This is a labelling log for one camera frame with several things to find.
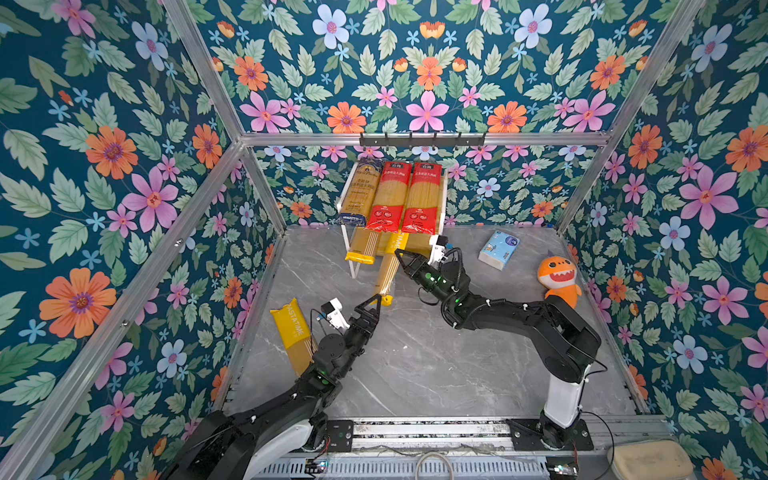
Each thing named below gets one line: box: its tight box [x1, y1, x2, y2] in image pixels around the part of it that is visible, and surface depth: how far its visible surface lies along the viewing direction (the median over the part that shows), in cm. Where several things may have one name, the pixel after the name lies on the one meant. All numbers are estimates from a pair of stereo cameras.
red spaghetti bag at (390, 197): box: [365, 161, 412, 233], surface depth 81 cm
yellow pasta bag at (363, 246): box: [345, 226, 381, 265], surface depth 92 cm
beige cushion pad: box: [614, 440, 694, 480], surface depth 68 cm
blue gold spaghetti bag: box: [338, 158, 384, 226], surface depth 82 cm
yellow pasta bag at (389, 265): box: [376, 232, 410, 306], surface depth 82 cm
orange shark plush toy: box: [537, 250, 583, 309], surface depth 98 cm
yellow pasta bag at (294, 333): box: [270, 298, 318, 377], surface depth 95 cm
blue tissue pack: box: [478, 230, 521, 271], surface depth 109 cm
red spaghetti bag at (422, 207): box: [402, 162, 442, 235], surface depth 80 cm
